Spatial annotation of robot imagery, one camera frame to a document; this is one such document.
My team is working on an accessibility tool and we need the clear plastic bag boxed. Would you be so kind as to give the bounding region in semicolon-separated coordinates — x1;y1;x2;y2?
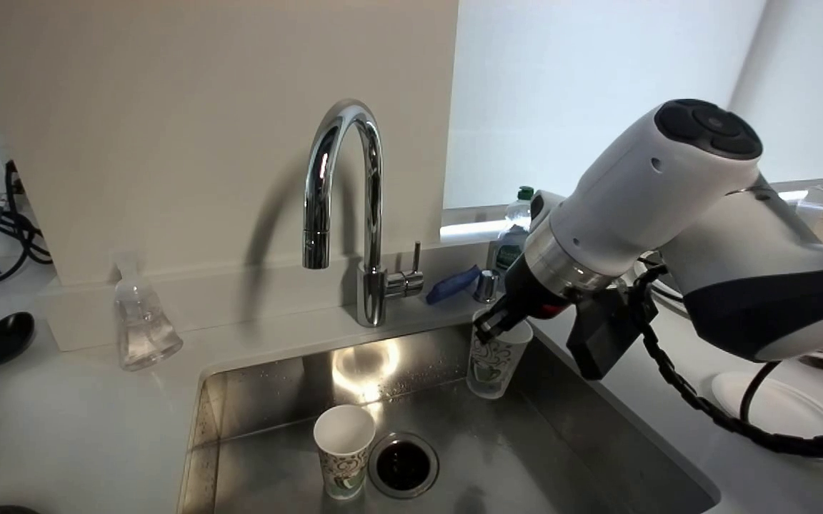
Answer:
107;254;185;374

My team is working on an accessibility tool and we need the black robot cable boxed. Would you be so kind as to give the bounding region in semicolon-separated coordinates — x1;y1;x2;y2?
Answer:
635;322;823;462

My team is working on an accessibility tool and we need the chrome sink faucet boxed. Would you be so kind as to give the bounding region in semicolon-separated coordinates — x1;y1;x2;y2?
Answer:
297;97;429;331

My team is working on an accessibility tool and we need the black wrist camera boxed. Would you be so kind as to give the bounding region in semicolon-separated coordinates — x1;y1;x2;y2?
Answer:
566;284;663;382

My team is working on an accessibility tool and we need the blue cloth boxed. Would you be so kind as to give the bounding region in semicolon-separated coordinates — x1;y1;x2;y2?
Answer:
422;262;499;308

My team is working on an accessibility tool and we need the stainless steel sink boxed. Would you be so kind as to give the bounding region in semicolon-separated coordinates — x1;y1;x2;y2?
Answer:
177;318;723;514

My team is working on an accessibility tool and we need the clear bottle green cap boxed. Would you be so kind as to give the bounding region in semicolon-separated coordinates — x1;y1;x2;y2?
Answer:
505;182;549;251

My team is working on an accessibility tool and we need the black wall cable bundle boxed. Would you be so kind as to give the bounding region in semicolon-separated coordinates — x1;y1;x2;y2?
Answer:
0;157;53;270

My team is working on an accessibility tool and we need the white window blind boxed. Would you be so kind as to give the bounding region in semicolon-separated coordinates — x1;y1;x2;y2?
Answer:
442;0;823;211

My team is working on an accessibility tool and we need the white printed paper cup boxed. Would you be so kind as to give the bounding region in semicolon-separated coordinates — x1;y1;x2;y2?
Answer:
309;404;379;507
465;318;536;404

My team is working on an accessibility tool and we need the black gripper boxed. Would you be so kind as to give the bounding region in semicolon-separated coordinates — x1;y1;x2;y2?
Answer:
470;254;579;350

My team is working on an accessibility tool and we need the black sink drain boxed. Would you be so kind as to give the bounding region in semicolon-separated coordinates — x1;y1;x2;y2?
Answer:
369;428;442;499

